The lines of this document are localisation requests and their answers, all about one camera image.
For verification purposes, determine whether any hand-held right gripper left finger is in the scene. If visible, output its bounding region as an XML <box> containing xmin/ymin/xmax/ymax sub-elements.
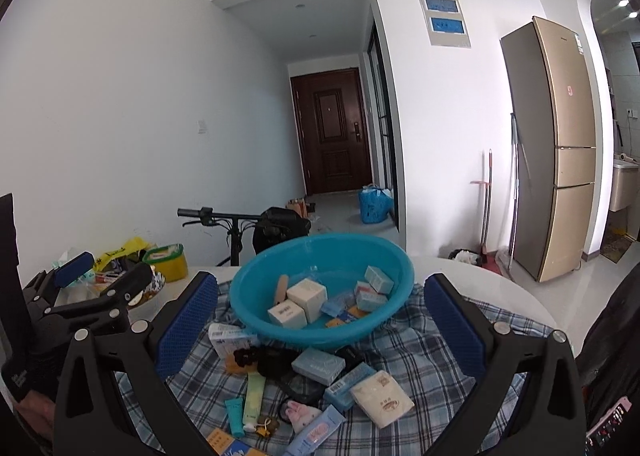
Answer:
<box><xmin>52</xmin><ymin>272</ymin><xmax>221</xmax><ymax>456</ymax></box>

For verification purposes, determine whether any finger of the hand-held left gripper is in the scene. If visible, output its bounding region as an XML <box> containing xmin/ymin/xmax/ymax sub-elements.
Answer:
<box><xmin>21</xmin><ymin>251</ymin><xmax>97</xmax><ymax>309</ymax></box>
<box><xmin>42</xmin><ymin>263</ymin><xmax>155</xmax><ymax>337</ymax></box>

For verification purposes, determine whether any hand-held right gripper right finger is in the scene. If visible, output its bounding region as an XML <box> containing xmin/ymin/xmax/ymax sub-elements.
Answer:
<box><xmin>424</xmin><ymin>273</ymin><xmax>588</xmax><ymax>456</ymax></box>

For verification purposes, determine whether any long teal box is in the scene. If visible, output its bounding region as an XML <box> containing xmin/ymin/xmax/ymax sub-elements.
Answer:
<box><xmin>363</xmin><ymin>266</ymin><xmax>393</xmax><ymax>294</ymax></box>

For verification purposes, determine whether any small teal tube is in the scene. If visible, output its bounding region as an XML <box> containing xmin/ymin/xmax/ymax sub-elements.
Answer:
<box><xmin>224</xmin><ymin>398</ymin><xmax>247</xmax><ymax>438</ymax></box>

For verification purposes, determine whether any small orange sachet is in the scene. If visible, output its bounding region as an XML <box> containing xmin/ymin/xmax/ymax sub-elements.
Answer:
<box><xmin>325</xmin><ymin>306</ymin><xmax>368</xmax><ymax>327</ymax></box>

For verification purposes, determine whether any blue plastic basin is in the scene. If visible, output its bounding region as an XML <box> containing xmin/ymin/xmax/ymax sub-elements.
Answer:
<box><xmin>230</xmin><ymin>233</ymin><xmax>415</xmax><ymax>351</ymax></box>

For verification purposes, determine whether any blue and pink tube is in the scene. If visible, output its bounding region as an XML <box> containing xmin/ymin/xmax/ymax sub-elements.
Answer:
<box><xmin>285</xmin><ymin>403</ymin><xmax>347</xmax><ymax>456</ymax></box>

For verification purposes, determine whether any person's left hand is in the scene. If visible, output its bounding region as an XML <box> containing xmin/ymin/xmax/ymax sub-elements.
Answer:
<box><xmin>12</xmin><ymin>393</ymin><xmax>56</xmax><ymax>444</ymax></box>

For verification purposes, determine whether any blue patterned ceramic bowl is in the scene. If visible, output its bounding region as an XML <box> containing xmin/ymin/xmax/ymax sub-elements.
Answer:
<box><xmin>127</xmin><ymin>271</ymin><xmax>167</xmax><ymax>309</ymax></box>

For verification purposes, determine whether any yellow plastic bag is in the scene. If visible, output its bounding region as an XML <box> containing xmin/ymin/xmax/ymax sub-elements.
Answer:
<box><xmin>94</xmin><ymin>237</ymin><xmax>151</xmax><ymax>269</ymax></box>

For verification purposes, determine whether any green-lidded container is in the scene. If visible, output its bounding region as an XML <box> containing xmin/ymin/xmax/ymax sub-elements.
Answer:
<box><xmin>142</xmin><ymin>244</ymin><xmax>188</xmax><ymax>283</ymax></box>

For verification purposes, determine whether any white box blue print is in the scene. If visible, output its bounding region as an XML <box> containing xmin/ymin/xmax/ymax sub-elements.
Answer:
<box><xmin>208</xmin><ymin>323</ymin><xmax>260</xmax><ymax>361</ymax></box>

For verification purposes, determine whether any blue plaid cloth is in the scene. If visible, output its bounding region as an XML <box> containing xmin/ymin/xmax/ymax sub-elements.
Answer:
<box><xmin>112</xmin><ymin>281</ymin><xmax>556</xmax><ymax>456</ymax></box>

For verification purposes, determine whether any black pouch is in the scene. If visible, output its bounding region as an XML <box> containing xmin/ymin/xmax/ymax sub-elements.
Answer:
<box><xmin>256</xmin><ymin>347</ymin><xmax>296</xmax><ymax>379</ymax></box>

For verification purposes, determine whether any light green tube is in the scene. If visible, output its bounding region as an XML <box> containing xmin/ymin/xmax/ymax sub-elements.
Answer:
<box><xmin>242</xmin><ymin>371</ymin><xmax>267</xmax><ymax>432</ymax></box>

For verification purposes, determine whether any white tissue packet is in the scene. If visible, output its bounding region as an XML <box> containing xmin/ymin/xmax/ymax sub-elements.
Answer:
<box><xmin>349</xmin><ymin>370</ymin><xmax>416</xmax><ymax>429</ymax></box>

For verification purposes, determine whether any black bicycle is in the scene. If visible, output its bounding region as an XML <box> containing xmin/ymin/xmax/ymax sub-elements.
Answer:
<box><xmin>177</xmin><ymin>207</ymin><xmax>313</xmax><ymax>267</ymax></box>

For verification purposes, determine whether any white box with barcode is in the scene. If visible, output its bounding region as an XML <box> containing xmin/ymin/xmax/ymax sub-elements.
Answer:
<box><xmin>267</xmin><ymin>300</ymin><xmax>308</xmax><ymax>329</ymax></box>

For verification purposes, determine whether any small black jar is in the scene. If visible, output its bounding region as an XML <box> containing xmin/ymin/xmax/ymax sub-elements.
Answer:
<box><xmin>334</xmin><ymin>345</ymin><xmax>366</xmax><ymax>372</ymax></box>

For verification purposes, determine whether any orange and blue packet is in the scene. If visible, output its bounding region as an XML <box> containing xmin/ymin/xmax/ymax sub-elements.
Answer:
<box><xmin>206</xmin><ymin>428</ymin><xmax>261</xmax><ymax>456</ymax></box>

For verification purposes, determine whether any small blue packet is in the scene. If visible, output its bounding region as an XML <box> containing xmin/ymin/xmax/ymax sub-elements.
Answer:
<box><xmin>320</xmin><ymin>292</ymin><xmax>357</xmax><ymax>319</ymax></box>

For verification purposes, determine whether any blue box with barcode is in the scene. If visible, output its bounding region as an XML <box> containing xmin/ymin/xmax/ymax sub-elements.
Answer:
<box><xmin>324</xmin><ymin>365</ymin><xmax>378</xmax><ymax>413</ymax></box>

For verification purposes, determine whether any cream square box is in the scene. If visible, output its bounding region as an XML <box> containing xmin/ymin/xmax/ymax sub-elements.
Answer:
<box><xmin>286</xmin><ymin>278</ymin><xmax>328</xmax><ymax>323</ymax></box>

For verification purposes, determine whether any light blue box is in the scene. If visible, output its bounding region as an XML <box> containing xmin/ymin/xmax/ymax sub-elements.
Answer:
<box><xmin>291</xmin><ymin>348</ymin><xmax>347</xmax><ymax>385</ymax></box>

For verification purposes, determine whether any black bicycle bag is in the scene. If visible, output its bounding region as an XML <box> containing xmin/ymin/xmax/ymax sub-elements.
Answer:
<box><xmin>251</xmin><ymin>207</ymin><xmax>312</xmax><ymax>257</ymax></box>

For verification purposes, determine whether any blue plastic bag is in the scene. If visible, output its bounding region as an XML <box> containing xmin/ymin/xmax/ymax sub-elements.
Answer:
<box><xmin>358</xmin><ymin>184</ymin><xmax>394</xmax><ymax>225</ymax></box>

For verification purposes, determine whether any dark jacket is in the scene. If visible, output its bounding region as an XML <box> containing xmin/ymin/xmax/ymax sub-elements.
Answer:
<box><xmin>575</xmin><ymin>266</ymin><xmax>640</xmax><ymax>432</ymax></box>

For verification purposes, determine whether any brown paper bag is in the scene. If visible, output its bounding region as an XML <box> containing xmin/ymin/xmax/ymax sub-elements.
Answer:
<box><xmin>286</xmin><ymin>198</ymin><xmax>316</xmax><ymax>219</ymax></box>

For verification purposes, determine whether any pink-cased phone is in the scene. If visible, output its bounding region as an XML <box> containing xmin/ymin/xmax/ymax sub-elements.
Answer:
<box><xmin>585</xmin><ymin>397</ymin><xmax>633</xmax><ymax>439</ymax></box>

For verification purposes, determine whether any patterned door mat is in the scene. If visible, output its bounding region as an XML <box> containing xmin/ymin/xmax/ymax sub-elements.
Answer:
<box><xmin>600</xmin><ymin>233</ymin><xmax>636</xmax><ymax>261</ymax></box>

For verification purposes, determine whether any gold refrigerator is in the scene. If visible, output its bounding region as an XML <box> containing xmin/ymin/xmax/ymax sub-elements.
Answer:
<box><xmin>500</xmin><ymin>16</ymin><xmax>598</xmax><ymax>283</ymax></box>

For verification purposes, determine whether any black-framed glass door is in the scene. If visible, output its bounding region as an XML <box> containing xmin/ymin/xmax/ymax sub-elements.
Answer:
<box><xmin>367</xmin><ymin>20</ymin><xmax>401</xmax><ymax>231</ymax></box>

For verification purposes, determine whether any brown entrance door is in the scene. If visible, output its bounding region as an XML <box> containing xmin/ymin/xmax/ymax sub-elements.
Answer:
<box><xmin>291</xmin><ymin>68</ymin><xmax>373</xmax><ymax>195</ymax></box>

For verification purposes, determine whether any beige sink cabinet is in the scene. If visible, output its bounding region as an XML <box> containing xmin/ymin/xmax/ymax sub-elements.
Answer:
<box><xmin>610</xmin><ymin>161</ymin><xmax>640</xmax><ymax>211</ymax></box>

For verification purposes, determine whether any brown keychain charm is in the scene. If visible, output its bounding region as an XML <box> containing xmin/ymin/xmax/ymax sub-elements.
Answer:
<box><xmin>255</xmin><ymin>413</ymin><xmax>281</xmax><ymax>437</ymax></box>

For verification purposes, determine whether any long-handled broom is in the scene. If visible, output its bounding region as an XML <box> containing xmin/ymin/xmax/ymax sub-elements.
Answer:
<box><xmin>470</xmin><ymin>149</ymin><xmax>496</xmax><ymax>261</ymax></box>

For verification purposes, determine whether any wall electrical panel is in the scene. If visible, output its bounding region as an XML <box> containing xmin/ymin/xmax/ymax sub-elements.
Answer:
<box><xmin>416</xmin><ymin>0</ymin><xmax>472</xmax><ymax>49</ymax></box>

